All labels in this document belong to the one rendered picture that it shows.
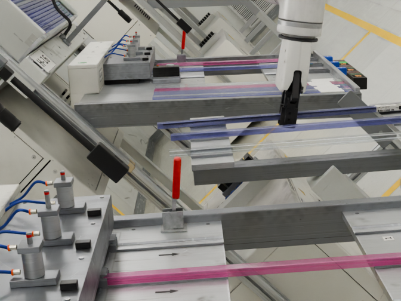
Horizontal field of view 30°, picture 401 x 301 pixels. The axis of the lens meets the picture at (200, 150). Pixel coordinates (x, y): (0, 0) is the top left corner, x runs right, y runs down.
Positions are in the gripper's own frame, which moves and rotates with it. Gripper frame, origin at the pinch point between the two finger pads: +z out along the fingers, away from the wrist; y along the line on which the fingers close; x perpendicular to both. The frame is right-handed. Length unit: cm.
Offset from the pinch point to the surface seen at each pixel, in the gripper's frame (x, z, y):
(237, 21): 45, 46, -704
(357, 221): 5.0, 5.6, 42.0
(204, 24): 4, 40, -574
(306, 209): -1.5, 6.0, 37.4
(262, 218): -7.9, 7.9, 37.4
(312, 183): 4.7, 10.1, 10.0
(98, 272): -30, 9, 58
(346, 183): 10.6, 9.1, 11.5
